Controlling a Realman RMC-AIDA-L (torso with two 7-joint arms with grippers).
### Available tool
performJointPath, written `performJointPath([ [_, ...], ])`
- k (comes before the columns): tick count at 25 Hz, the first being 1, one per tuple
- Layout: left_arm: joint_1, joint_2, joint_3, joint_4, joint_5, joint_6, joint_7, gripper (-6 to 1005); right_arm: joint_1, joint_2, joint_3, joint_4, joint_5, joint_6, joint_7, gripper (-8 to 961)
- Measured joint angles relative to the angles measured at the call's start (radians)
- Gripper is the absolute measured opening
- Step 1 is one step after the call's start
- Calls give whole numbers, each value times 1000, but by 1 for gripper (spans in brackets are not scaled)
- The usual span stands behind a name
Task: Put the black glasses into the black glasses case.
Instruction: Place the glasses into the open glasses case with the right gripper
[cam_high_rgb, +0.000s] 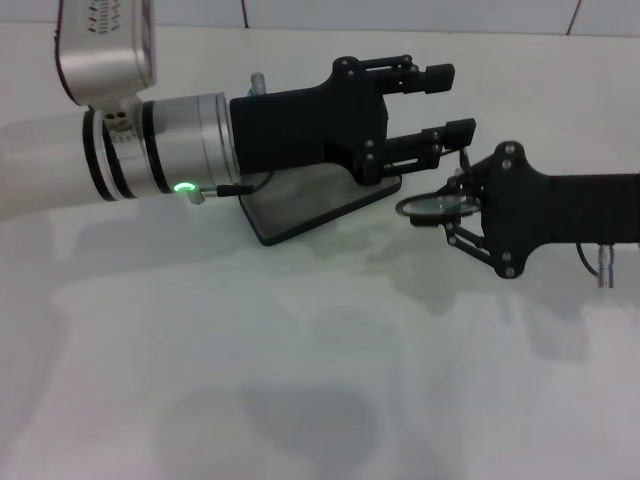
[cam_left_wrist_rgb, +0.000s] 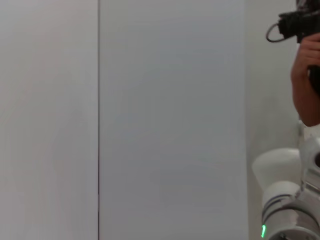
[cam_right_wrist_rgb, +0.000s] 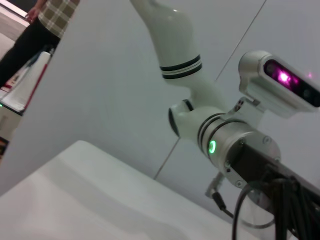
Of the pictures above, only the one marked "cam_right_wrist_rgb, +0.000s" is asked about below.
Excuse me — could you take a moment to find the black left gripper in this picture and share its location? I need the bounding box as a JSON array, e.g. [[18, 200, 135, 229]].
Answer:
[[234, 139, 320, 209]]

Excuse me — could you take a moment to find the white red-edged stand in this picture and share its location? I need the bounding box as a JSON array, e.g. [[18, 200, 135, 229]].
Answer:
[[0, 50, 52, 114]]

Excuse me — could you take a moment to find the person in plaid shirt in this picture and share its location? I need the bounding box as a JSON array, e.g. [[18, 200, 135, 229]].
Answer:
[[0, 0, 81, 89]]

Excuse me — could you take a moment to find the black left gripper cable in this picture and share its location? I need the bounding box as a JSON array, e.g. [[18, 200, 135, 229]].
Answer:
[[204, 173, 236, 220]]

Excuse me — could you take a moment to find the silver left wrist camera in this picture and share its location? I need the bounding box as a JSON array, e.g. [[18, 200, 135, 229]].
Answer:
[[236, 50, 320, 118]]

